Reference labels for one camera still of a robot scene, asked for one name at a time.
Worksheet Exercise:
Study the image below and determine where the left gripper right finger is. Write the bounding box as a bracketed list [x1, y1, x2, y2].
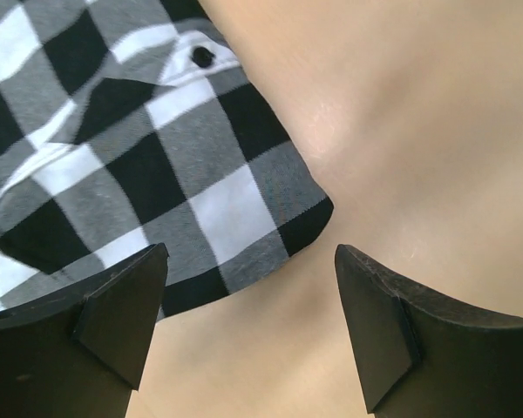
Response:
[335, 245, 523, 418]

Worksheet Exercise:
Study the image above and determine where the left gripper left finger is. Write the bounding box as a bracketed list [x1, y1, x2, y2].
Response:
[0, 244, 168, 418]

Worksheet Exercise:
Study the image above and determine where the black white checkered shirt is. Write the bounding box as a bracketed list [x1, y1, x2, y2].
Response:
[0, 1, 334, 319]

